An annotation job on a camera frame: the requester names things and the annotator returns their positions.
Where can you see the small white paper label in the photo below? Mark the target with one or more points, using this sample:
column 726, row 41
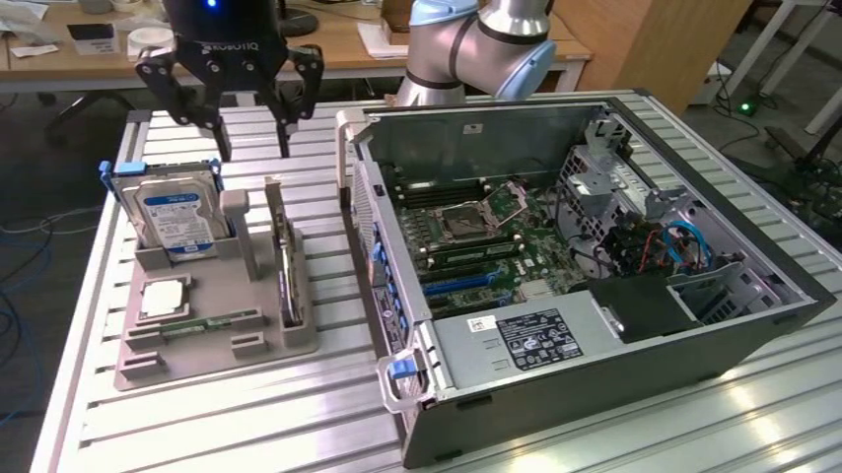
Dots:
column 32, row 50

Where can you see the grey power supply unit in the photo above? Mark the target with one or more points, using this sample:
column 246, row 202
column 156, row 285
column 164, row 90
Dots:
column 526, row 340

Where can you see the white box black top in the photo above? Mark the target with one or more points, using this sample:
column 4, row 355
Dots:
column 93, row 38

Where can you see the metal socket cover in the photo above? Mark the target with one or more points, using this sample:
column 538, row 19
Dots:
column 510, row 197

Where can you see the grey cup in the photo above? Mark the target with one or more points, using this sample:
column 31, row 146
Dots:
column 95, row 6

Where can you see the green lit device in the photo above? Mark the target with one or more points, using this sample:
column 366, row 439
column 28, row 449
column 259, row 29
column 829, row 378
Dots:
column 746, row 107

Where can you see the blue expansion slot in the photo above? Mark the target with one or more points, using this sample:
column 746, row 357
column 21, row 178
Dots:
column 454, row 285

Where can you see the small silver heatsink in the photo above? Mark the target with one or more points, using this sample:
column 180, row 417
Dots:
column 536, row 290

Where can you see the blue disk caddy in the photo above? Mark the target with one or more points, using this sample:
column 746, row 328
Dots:
column 128, row 169

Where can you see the white paper sheets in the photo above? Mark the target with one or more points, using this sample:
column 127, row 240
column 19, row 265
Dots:
column 382, row 44

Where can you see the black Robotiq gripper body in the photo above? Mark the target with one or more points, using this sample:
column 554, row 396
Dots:
column 227, row 44

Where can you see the black round lamp base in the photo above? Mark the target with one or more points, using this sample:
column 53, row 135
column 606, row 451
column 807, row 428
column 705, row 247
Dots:
column 304, row 22

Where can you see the low-profile graphics card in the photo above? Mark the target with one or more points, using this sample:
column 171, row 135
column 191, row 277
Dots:
column 284, row 256

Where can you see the installed green RAM stick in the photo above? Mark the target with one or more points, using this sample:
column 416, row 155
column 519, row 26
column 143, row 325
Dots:
column 470, row 253

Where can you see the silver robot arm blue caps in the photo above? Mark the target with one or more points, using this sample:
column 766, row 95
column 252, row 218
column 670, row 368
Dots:
column 460, row 44

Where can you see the wooden cabinet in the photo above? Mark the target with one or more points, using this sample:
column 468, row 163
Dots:
column 658, row 49

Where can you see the grey parts rack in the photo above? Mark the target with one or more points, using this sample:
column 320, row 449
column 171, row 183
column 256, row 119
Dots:
column 216, row 290

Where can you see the blue case latch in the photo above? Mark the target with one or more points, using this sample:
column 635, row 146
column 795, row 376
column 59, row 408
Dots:
column 402, row 369

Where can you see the metal disk bay cage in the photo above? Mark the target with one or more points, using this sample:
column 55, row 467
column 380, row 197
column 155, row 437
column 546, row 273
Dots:
column 605, row 187

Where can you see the black open PC case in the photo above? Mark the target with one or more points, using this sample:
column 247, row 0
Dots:
column 591, row 379

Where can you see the wooden desk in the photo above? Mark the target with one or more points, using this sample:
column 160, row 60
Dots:
column 79, row 66

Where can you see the hard disk blue label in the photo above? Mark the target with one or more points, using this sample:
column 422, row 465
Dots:
column 173, row 222

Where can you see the white bowl box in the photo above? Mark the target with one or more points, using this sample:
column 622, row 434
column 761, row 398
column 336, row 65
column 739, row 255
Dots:
column 148, row 38

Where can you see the white desk frame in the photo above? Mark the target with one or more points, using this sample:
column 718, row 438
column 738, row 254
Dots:
column 757, row 49

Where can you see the silver CPU chip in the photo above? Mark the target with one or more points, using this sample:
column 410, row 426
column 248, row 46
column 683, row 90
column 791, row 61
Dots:
column 163, row 298

